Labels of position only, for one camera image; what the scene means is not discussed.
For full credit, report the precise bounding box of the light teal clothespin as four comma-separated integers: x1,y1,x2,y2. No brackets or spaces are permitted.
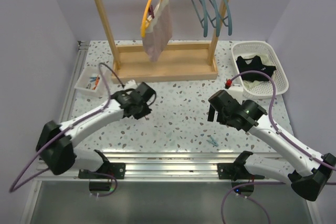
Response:
207,136,218,147

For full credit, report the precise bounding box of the black underwear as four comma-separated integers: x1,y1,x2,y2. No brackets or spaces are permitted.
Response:
236,56,277,82

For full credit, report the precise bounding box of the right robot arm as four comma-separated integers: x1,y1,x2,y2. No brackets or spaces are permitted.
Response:
208,90,335,201

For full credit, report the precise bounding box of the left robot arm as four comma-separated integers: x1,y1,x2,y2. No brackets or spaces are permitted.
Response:
36,82,156,178

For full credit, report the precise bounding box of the pink beige underwear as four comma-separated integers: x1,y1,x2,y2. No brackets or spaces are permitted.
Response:
142,0,173,62

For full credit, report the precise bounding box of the yellow plastic hanger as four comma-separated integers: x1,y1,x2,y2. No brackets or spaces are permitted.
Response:
140,0,179,38

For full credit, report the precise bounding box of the teal hanger right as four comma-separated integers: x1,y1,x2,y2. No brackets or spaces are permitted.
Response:
212,0,233,37

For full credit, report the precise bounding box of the purple clothespin on yellow hanger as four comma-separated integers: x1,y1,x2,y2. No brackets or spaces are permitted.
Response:
148,5,155,19

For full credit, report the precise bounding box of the white plastic basket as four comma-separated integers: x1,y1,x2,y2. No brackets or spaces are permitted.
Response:
231,41,289,99

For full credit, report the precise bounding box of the small white tray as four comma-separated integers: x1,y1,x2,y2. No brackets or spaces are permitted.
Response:
75,66,109,97

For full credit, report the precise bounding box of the wooden clothes rack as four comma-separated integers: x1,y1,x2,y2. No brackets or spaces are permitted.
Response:
94,0,221,83

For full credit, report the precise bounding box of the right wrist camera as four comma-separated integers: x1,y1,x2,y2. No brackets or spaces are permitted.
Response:
225,79,244,100

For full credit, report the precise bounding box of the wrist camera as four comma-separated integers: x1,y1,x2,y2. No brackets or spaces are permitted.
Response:
225,79,244,100
123,80,138,90

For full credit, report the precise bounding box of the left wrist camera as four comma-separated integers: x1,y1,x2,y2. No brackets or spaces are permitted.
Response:
123,80,138,90

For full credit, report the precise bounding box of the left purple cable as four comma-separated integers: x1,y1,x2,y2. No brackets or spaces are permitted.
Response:
9,62,127,193

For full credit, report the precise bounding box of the purple cable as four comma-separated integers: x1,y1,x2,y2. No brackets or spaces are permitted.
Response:
230,70,336,172
9,62,127,193

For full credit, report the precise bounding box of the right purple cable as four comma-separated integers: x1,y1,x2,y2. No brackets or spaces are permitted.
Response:
230,70,336,172

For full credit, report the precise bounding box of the aluminium rail frame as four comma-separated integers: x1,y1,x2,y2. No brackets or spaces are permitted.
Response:
19,41,322,224

